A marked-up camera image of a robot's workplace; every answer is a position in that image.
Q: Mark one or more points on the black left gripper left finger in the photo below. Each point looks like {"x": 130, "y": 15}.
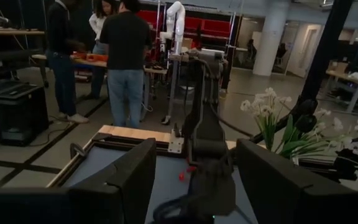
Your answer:
{"x": 129, "y": 186}

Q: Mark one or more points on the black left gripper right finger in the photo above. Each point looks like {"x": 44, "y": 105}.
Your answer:
{"x": 266, "y": 186}

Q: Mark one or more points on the black artificial tulip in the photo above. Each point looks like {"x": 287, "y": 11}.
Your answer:
{"x": 308, "y": 107}
{"x": 305, "y": 124}

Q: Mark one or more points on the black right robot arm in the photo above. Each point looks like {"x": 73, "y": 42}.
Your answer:
{"x": 205, "y": 130}

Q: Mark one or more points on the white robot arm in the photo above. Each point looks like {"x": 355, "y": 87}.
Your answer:
{"x": 178, "y": 18}

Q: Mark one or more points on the black edge clamp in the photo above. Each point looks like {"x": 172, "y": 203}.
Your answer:
{"x": 77, "y": 149}

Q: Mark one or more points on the long wooden table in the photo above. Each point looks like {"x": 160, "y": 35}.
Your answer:
{"x": 92, "y": 63}

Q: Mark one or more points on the orange tray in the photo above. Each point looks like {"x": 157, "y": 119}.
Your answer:
{"x": 96, "y": 58}

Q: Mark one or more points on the light wooden desk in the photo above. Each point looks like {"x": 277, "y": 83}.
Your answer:
{"x": 353, "y": 80}

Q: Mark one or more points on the cardboard box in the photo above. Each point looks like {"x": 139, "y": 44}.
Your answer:
{"x": 337, "y": 67}

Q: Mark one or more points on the person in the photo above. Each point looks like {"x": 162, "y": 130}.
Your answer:
{"x": 62, "y": 46}
{"x": 97, "y": 25}
{"x": 126, "y": 40}

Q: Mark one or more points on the white round pillar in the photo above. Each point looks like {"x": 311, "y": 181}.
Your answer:
{"x": 270, "y": 40}

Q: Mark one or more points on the wooden workbench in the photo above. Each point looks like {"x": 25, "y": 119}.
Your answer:
{"x": 11, "y": 32}

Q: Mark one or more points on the silver mounting bracket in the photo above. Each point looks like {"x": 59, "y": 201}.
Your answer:
{"x": 176, "y": 144}

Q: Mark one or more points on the black frame strut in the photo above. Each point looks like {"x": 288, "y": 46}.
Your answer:
{"x": 328, "y": 46}

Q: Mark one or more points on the red wall panel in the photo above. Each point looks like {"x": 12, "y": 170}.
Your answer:
{"x": 210, "y": 28}

